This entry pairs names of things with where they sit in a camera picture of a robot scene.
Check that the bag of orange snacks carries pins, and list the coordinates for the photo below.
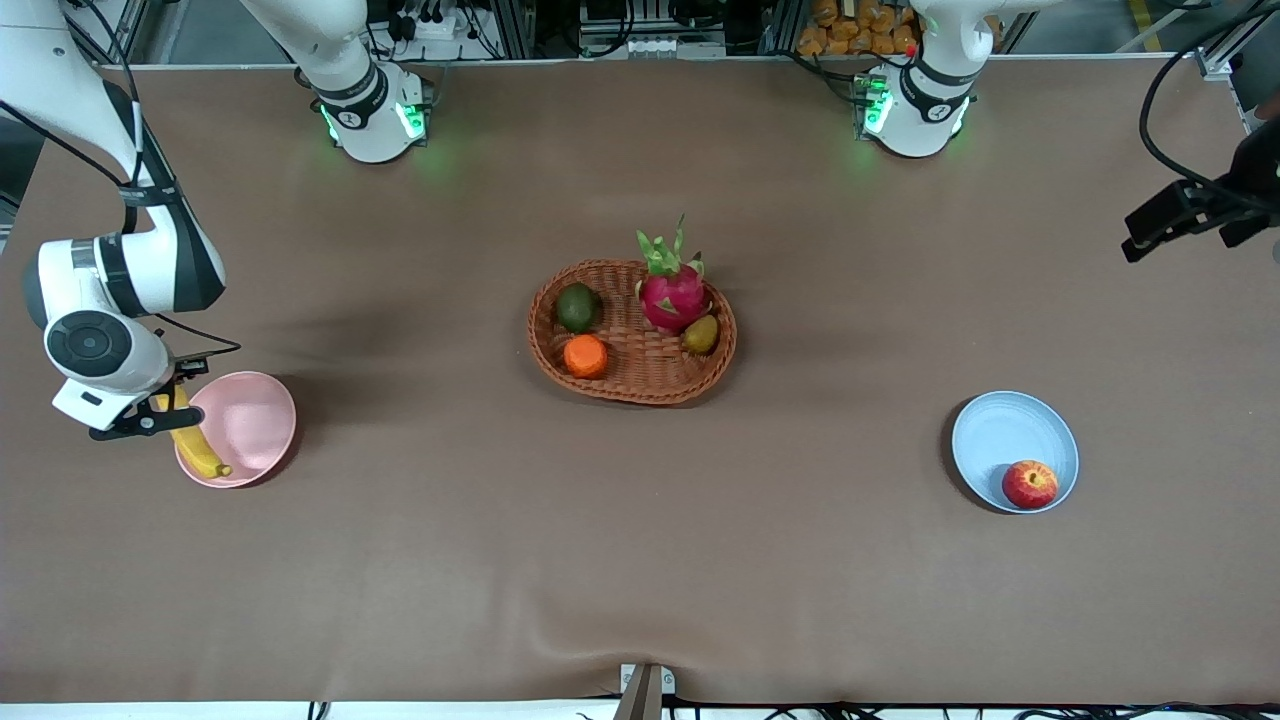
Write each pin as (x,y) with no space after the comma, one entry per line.
(850,30)

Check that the light blue plate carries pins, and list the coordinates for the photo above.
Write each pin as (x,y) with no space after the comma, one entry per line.
(1000,430)

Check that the green avocado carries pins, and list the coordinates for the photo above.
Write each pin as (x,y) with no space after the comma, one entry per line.
(578,307)

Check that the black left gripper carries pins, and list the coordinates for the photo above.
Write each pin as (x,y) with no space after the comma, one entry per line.
(1222,196)

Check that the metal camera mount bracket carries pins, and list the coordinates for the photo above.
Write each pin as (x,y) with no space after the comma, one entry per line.
(640,695)

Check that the brown wicker basket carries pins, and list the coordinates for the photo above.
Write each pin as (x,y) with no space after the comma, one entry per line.
(640,370)

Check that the red apple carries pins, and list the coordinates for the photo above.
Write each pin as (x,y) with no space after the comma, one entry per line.
(1030,484)

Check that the aluminium frame post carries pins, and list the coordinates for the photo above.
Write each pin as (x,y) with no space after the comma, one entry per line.
(1225,60)

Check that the orange fruit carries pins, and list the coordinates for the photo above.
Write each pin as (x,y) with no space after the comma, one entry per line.
(586,357)

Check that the brown table cloth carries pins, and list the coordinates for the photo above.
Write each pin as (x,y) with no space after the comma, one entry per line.
(640,560)

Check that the pink plate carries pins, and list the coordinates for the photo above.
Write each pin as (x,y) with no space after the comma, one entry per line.
(250,425)

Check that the yellow banana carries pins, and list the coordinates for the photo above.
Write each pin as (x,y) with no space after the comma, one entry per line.
(195,450)

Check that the pink dragon fruit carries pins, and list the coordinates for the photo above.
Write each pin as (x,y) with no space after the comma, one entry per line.
(672,295)

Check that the yellow-green mango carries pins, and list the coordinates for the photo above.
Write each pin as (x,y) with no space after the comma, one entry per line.
(701,334)

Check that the white power strip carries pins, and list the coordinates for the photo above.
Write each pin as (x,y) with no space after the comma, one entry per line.
(660,46)

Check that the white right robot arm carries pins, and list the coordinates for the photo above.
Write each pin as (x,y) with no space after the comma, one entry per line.
(150,270)

